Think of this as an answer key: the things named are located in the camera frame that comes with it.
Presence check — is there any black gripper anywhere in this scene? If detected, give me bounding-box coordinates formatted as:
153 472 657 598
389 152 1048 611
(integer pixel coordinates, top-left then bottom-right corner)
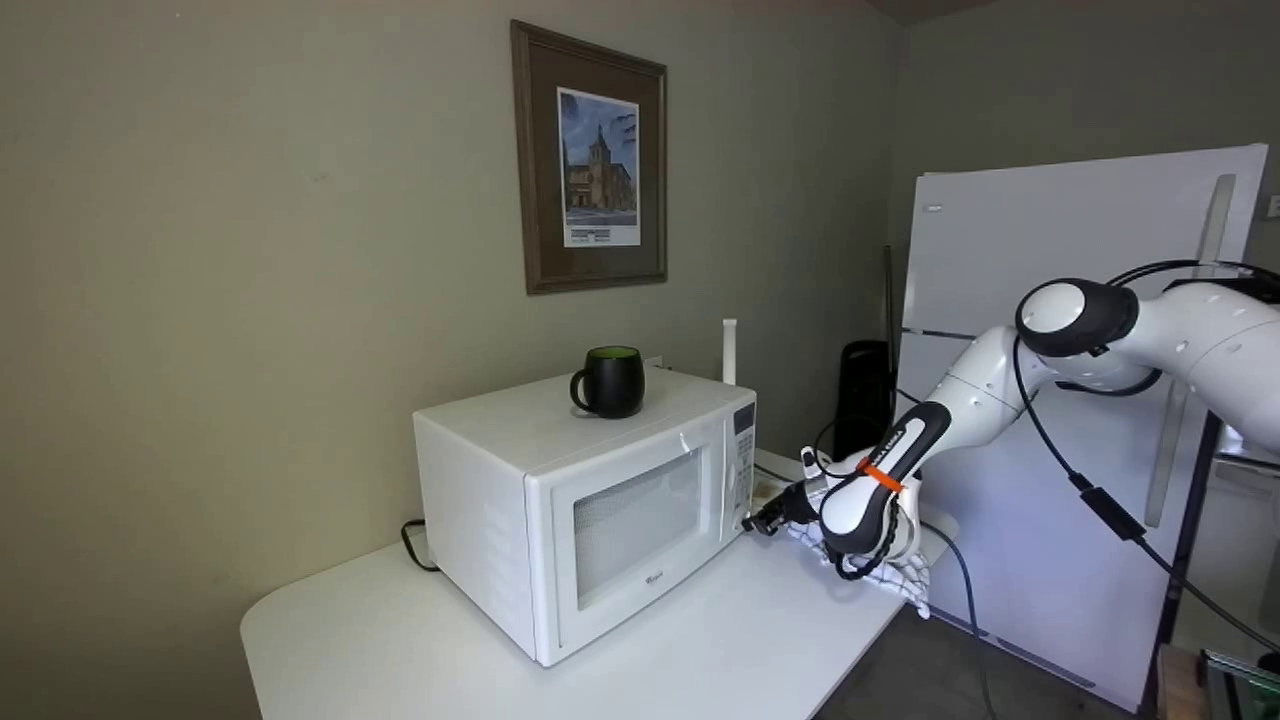
740 480 819 539

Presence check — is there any white microwave oven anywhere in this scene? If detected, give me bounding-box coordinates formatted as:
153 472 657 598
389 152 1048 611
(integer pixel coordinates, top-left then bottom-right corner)
408 363 765 674

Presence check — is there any white black checkered cloth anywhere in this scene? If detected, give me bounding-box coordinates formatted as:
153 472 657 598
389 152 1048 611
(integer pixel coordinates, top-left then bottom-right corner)
783 512 940 620

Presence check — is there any black tower speaker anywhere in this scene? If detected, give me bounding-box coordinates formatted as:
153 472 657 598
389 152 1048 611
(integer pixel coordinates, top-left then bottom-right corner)
833 337 895 463

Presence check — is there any white upright tube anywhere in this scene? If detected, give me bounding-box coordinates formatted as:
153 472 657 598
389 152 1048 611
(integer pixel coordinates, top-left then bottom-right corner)
717 316 744 393

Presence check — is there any black mug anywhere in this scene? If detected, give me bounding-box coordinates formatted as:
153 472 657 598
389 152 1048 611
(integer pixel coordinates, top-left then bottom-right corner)
568 344 651 426

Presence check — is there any brown framed building picture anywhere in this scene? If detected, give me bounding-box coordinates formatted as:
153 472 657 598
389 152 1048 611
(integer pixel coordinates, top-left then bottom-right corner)
509 15 674 300

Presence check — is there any black tripod pole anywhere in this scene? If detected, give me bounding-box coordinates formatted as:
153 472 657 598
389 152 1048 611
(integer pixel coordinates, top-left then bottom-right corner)
1137 410 1233 720

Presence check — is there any white board panel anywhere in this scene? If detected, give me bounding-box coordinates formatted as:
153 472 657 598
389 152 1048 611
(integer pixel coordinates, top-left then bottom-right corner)
893 140 1276 680

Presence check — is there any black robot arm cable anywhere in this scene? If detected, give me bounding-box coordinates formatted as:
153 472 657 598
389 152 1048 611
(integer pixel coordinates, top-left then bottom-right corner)
1002 255 1280 657

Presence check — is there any black microwave power cord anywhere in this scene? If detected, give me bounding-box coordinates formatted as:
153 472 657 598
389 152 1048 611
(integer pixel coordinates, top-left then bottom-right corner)
394 512 444 581

